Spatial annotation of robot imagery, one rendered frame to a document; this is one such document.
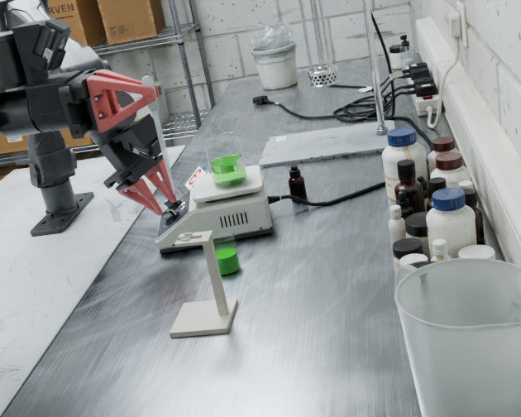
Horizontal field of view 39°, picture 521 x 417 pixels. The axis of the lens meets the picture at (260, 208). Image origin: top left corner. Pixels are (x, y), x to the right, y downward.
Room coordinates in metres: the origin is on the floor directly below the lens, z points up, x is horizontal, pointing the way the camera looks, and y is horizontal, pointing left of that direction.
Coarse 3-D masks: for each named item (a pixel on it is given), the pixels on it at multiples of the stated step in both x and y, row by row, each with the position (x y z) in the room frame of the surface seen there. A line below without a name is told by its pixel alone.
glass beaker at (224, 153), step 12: (228, 132) 1.22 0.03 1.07; (204, 144) 1.17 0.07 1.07; (216, 144) 1.21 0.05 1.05; (228, 144) 1.16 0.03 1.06; (240, 144) 1.18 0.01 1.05; (216, 156) 1.16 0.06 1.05; (228, 156) 1.16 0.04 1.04; (240, 156) 1.17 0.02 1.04; (216, 168) 1.16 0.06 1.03; (228, 168) 1.16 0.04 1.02; (240, 168) 1.17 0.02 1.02; (216, 180) 1.17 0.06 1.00; (228, 180) 1.16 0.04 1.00; (240, 180) 1.16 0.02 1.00
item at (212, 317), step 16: (192, 240) 0.88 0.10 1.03; (208, 240) 0.87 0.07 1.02; (208, 256) 0.88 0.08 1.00; (192, 304) 0.93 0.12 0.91; (208, 304) 0.92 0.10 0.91; (224, 304) 0.88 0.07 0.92; (176, 320) 0.89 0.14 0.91; (192, 320) 0.88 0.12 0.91; (208, 320) 0.87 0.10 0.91; (224, 320) 0.87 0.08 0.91; (176, 336) 0.86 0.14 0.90
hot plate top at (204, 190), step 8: (248, 168) 1.25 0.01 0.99; (256, 168) 1.24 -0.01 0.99; (200, 176) 1.25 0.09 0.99; (208, 176) 1.25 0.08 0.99; (248, 176) 1.20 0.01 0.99; (256, 176) 1.19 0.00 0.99; (200, 184) 1.21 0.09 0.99; (208, 184) 1.20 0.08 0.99; (248, 184) 1.16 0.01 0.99; (256, 184) 1.16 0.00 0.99; (200, 192) 1.17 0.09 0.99; (208, 192) 1.16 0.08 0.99; (216, 192) 1.15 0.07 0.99; (224, 192) 1.15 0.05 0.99; (232, 192) 1.14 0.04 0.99; (240, 192) 1.14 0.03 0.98; (248, 192) 1.14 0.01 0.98; (200, 200) 1.14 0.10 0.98; (208, 200) 1.14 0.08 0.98
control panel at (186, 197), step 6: (180, 198) 1.26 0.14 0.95; (186, 198) 1.23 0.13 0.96; (186, 204) 1.19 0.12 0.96; (174, 210) 1.21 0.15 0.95; (180, 210) 1.19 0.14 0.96; (186, 210) 1.16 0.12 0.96; (180, 216) 1.16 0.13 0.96; (162, 222) 1.21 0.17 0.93; (174, 222) 1.15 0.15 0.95; (162, 228) 1.17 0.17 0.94; (168, 228) 1.15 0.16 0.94
